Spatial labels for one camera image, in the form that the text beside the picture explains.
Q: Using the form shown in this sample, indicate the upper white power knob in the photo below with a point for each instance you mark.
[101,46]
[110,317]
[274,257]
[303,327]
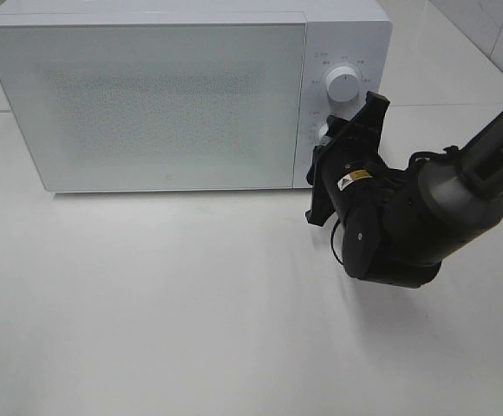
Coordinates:
[342,83]

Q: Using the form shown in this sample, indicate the white timer knob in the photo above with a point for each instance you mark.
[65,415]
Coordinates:
[322,133]

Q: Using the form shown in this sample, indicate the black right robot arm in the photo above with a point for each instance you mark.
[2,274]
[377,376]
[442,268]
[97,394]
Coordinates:
[399,225]

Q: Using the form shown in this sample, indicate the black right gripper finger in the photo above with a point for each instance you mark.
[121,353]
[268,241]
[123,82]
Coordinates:
[340,132]
[372,115]

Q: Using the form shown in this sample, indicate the white microwave door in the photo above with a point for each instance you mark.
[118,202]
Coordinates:
[154,108]

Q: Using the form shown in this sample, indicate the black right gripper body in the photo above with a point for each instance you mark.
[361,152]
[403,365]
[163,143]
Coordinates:
[333,189]

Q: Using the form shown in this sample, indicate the white microwave oven body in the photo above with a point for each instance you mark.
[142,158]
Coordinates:
[356,33]

